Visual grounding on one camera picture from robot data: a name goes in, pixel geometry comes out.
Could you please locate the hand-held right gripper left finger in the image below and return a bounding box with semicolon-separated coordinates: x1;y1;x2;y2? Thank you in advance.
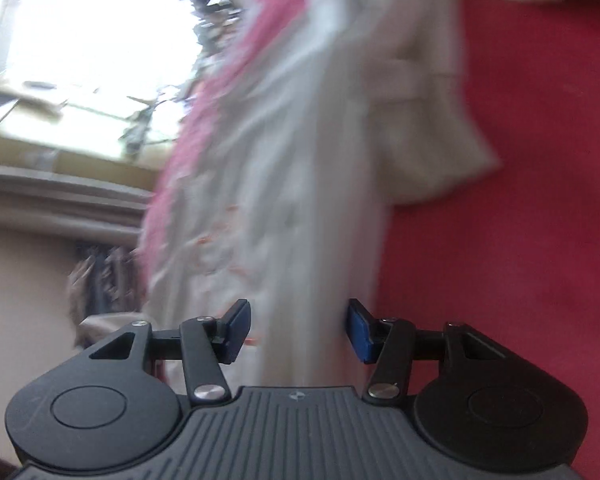
87;299;253;405

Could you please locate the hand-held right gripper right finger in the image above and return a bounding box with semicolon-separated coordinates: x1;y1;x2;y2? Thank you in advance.
347;298;508;403

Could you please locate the white garment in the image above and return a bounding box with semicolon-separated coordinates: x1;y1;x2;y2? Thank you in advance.
147;0;460;386

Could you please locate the pink floral blanket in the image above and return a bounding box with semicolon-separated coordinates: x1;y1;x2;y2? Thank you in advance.
140;0;600;480

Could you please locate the beige curtain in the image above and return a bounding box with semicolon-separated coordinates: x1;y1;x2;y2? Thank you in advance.
0;167;153;246

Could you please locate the bright window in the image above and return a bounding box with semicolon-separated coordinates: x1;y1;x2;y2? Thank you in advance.
0;0;205;126

